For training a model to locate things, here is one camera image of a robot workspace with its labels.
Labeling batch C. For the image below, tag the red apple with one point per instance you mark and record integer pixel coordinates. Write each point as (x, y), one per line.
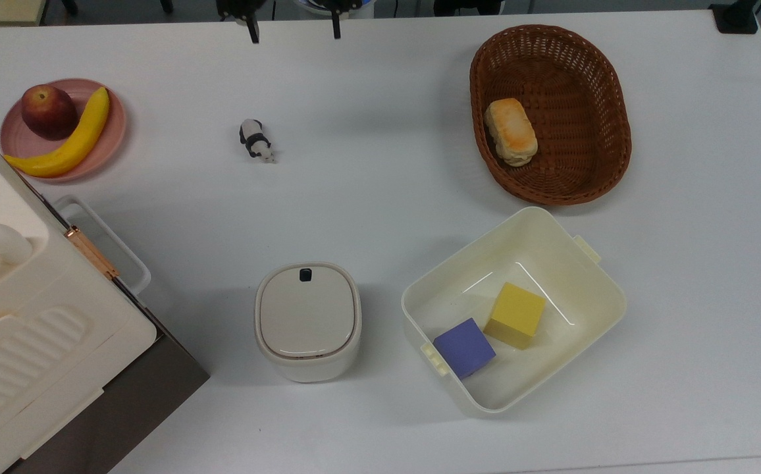
(48, 112)

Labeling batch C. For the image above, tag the black camera stand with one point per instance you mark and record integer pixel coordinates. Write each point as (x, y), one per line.
(736, 20)

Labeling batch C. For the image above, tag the cream plastic trash can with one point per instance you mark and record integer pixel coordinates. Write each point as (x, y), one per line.
(314, 372)

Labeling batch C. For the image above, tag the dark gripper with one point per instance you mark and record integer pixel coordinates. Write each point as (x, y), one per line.
(236, 8)

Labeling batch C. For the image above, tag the small panda figurine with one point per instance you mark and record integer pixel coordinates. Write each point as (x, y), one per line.
(254, 138)

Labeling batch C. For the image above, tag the brown wooden box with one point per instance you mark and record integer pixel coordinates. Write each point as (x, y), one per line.
(143, 395)

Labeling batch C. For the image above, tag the brown wicker basket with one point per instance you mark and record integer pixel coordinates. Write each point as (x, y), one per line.
(578, 99)

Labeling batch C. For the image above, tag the pink plate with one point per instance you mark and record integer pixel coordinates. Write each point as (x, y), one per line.
(114, 138)

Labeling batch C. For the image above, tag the yellow foam cube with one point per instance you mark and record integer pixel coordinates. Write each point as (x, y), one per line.
(515, 313)

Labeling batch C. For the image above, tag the copper metal latch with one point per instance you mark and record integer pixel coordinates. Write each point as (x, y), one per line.
(91, 252)

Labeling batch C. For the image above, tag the toasted bread loaf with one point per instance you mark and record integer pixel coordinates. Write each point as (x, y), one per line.
(511, 131)

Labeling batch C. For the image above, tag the beige trash can lid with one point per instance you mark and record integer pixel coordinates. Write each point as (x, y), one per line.
(307, 316)

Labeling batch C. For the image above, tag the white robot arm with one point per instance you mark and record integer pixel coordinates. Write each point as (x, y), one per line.
(311, 6)

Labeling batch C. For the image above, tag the yellow banana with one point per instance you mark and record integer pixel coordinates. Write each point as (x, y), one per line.
(81, 135)

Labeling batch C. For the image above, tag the cream plastic bin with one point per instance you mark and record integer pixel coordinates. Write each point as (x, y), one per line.
(551, 257)

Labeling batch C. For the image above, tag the purple foam cube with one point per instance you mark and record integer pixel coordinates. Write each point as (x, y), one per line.
(463, 345)

